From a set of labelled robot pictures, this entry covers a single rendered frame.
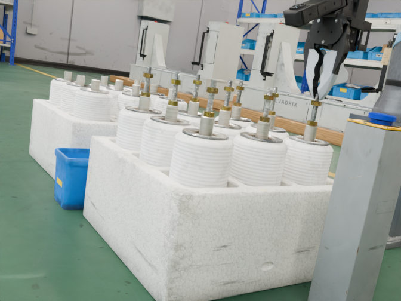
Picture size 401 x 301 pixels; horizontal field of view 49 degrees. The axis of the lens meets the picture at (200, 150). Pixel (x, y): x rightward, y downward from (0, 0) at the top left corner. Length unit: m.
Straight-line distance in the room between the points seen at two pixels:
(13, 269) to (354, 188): 0.54
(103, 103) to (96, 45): 6.36
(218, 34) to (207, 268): 3.64
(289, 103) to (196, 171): 2.73
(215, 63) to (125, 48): 3.68
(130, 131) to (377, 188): 0.46
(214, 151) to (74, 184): 0.44
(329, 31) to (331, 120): 2.29
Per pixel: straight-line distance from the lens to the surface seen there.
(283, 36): 3.75
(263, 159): 0.73
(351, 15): 0.87
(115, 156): 0.82
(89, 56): 7.46
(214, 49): 4.22
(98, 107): 1.15
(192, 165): 0.66
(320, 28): 0.85
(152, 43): 5.43
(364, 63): 6.19
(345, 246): 0.71
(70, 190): 1.01
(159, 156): 0.76
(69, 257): 0.81
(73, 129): 1.11
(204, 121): 0.68
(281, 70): 3.68
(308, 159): 0.81
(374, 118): 0.69
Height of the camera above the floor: 0.35
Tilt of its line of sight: 11 degrees down
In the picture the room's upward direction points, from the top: 9 degrees clockwise
